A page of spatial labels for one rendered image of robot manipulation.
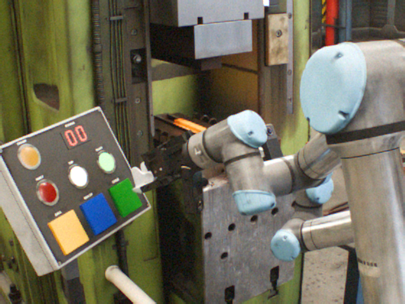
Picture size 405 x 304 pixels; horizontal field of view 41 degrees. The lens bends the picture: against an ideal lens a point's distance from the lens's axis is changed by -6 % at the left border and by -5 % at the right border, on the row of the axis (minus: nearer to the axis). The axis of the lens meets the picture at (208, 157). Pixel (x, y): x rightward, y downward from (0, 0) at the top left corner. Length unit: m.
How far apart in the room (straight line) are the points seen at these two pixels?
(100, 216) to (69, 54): 0.48
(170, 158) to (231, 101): 0.87
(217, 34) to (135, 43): 0.23
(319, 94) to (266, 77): 1.15
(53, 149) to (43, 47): 0.68
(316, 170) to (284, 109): 0.92
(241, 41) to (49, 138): 0.66
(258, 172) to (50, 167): 0.45
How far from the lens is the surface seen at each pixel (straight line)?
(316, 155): 1.05
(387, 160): 0.76
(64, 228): 1.19
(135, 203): 1.35
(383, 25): 11.02
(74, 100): 1.55
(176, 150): 1.18
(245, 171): 1.07
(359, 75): 0.72
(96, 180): 1.30
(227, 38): 1.60
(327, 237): 1.31
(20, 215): 1.18
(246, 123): 1.06
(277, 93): 1.94
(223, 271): 1.75
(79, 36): 1.52
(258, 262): 1.84
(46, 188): 1.20
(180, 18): 1.50
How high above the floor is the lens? 1.55
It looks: 20 degrees down
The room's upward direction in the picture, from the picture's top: 2 degrees counter-clockwise
